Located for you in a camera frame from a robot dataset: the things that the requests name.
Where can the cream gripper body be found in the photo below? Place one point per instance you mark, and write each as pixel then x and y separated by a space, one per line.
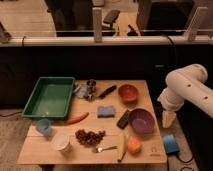
pixel 168 117

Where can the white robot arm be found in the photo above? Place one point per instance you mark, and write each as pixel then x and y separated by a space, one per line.
pixel 185 84

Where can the green plastic tray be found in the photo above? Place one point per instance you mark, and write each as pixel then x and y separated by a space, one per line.
pixel 50 98

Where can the purple bowl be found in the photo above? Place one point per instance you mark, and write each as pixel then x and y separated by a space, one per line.
pixel 141 121

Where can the orange fruit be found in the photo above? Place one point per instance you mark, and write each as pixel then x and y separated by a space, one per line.
pixel 134 145

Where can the orange bowl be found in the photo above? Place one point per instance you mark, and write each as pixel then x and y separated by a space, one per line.
pixel 128 93

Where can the yellow banana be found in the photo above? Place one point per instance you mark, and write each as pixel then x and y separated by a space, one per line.
pixel 121 146

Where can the wooden table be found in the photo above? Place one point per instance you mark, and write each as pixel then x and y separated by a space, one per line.
pixel 38 150

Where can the metal spoon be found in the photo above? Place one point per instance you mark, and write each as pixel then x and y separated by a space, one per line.
pixel 101 149

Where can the bunch of dark grapes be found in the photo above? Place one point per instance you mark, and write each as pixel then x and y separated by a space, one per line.
pixel 89 138

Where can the orange carrot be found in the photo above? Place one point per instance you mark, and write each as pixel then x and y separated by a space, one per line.
pixel 76 119

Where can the white paper cup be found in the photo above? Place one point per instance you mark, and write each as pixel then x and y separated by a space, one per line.
pixel 61 142

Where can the black office chair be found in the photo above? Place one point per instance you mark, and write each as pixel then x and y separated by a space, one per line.
pixel 110 19

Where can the light blue cup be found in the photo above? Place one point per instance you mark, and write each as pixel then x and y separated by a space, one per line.
pixel 43 126

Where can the white horizontal rail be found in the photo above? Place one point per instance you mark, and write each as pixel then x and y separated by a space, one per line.
pixel 106 41

